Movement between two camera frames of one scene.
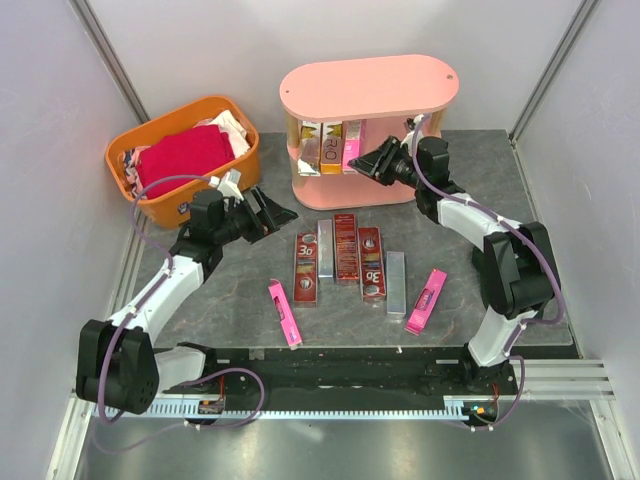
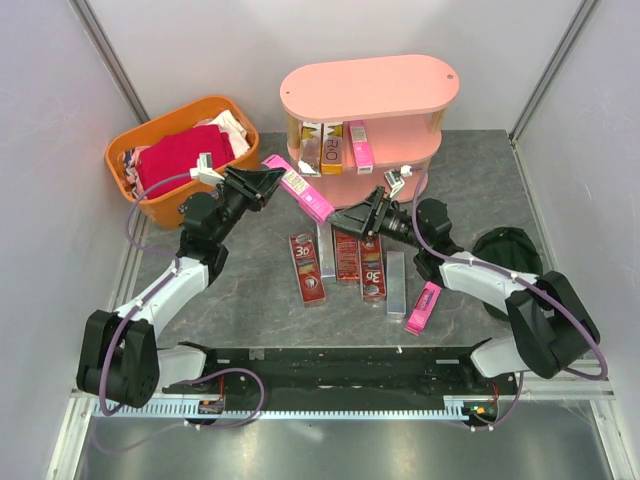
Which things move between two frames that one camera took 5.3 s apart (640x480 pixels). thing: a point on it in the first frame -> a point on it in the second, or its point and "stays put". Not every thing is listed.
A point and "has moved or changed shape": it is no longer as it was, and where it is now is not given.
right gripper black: (376, 165) -> (367, 214)
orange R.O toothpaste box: (331, 148) stays put
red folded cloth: (191, 153) stays put
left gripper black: (269, 221) -> (256, 186)
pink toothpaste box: (352, 143) has moved or changed shape
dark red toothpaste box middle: (345, 244) stays put
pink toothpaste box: (286, 319) -> (301, 191)
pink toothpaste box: (425, 301) stays put
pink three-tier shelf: (386, 92) stays put
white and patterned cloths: (222, 119) stays put
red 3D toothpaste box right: (371, 263) stays put
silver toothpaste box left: (325, 248) stays put
